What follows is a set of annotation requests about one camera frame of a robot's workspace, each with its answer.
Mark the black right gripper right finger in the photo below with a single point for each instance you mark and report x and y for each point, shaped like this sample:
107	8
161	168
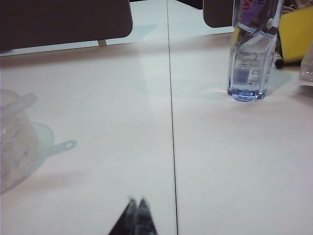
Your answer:
145	222

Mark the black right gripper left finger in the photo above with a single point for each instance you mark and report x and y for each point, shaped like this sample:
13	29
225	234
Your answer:
126	222

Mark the round translucent plastic container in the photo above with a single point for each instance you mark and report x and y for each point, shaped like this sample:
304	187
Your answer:
14	147

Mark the clear plastic water bottle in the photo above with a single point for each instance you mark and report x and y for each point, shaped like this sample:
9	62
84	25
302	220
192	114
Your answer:
247	61

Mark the black marker pen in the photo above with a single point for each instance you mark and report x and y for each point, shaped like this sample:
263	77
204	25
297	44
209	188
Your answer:
278	61

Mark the dark chair back left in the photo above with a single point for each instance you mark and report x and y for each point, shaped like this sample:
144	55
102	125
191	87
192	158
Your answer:
61	19

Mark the dark chair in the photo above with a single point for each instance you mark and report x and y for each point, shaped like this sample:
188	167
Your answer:
61	19
217	12

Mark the clear printed snack bag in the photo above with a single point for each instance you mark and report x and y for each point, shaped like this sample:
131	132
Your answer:
307	71

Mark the dark chair back right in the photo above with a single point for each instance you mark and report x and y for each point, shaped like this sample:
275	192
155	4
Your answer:
217	12

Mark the yellow sponge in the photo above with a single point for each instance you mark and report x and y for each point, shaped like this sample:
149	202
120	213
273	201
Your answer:
298	34

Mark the brown crumpled cloth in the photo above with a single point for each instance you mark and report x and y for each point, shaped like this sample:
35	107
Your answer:
291	5

